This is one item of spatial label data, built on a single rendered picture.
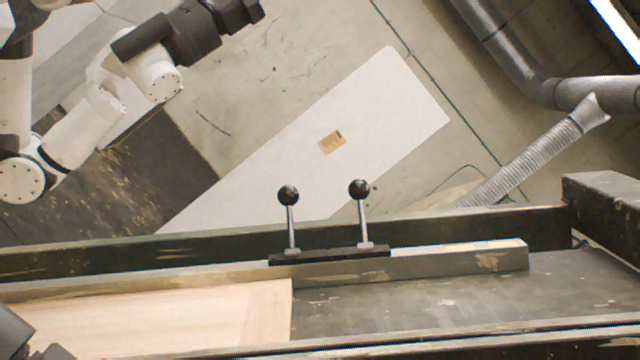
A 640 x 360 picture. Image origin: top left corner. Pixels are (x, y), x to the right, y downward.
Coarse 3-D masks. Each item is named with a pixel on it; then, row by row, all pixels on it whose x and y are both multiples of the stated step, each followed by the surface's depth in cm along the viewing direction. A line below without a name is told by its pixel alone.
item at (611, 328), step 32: (544, 320) 85; (576, 320) 85; (608, 320) 84; (192, 352) 84; (224, 352) 83; (256, 352) 83; (288, 352) 83; (320, 352) 81; (352, 352) 80; (384, 352) 80; (416, 352) 80; (448, 352) 80; (480, 352) 80; (512, 352) 80; (544, 352) 80; (576, 352) 80; (608, 352) 80
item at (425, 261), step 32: (416, 256) 129; (448, 256) 129; (480, 256) 130; (512, 256) 130; (0, 288) 130; (32, 288) 128; (64, 288) 128; (96, 288) 129; (128, 288) 129; (160, 288) 129
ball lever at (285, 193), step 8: (280, 192) 134; (288, 192) 133; (296, 192) 134; (280, 200) 134; (288, 200) 133; (296, 200) 134; (288, 208) 134; (288, 216) 133; (288, 224) 133; (288, 232) 132; (296, 248) 131; (288, 256) 130; (296, 256) 130
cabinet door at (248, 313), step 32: (192, 288) 128; (224, 288) 126; (256, 288) 125; (288, 288) 123; (32, 320) 120; (64, 320) 118; (96, 320) 117; (128, 320) 115; (160, 320) 114; (192, 320) 113; (224, 320) 112; (256, 320) 109; (288, 320) 108; (32, 352) 106; (96, 352) 103; (128, 352) 102; (160, 352) 101
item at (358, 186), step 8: (352, 184) 134; (360, 184) 134; (368, 184) 135; (352, 192) 134; (360, 192) 133; (368, 192) 134; (360, 200) 134; (360, 208) 134; (360, 216) 133; (360, 224) 133; (360, 232) 132; (360, 248) 130; (368, 248) 130
